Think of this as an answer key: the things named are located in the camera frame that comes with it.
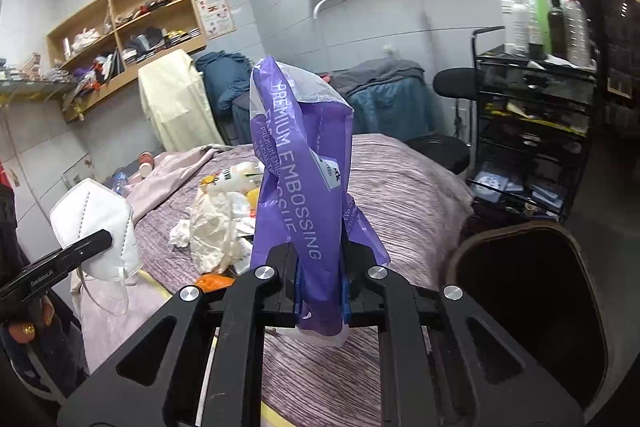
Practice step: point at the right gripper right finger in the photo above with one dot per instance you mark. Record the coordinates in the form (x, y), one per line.
(443, 360)

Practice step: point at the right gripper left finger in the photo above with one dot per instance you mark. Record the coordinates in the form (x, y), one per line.
(196, 361)

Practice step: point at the white face mask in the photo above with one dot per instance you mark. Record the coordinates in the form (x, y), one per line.
(89, 208)

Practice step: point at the white tissue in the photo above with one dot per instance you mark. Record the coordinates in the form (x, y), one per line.
(179, 235)

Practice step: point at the purple tissue pack wrapper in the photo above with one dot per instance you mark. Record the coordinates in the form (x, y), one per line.
(302, 134)

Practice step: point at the orange fruit peel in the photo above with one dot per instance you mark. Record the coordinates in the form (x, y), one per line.
(213, 282)

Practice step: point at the dark brown trash bin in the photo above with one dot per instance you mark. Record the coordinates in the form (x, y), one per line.
(532, 280)

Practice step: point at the person's left hand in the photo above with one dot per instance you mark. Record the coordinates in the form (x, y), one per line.
(25, 331)

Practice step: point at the pink folded blanket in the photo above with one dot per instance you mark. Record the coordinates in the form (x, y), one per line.
(170, 172)

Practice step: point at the cream cloth on chair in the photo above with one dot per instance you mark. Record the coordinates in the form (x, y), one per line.
(174, 101)

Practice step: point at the blue covered massage bed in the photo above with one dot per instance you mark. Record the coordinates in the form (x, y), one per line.
(388, 96)

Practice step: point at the black mesh rolling cart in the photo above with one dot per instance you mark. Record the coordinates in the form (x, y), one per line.
(533, 130)

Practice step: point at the blue bundled blanket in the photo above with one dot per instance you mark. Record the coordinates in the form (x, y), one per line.
(226, 76)

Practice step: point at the white pump bottle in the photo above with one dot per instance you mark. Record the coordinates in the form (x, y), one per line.
(516, 27)

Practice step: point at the dark brown bottle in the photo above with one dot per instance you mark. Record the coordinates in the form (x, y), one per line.
(557, 29)

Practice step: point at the clear plastic bottle red cap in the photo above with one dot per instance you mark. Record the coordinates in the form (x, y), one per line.
(577, 39)

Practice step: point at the green lotion bottle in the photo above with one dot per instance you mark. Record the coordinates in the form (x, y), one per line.
(538, 29)

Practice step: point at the wooden cubby wall shelf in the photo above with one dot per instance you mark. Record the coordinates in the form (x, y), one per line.
(105, 43)

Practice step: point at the wall poster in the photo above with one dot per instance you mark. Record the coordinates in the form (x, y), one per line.
(216, 18)

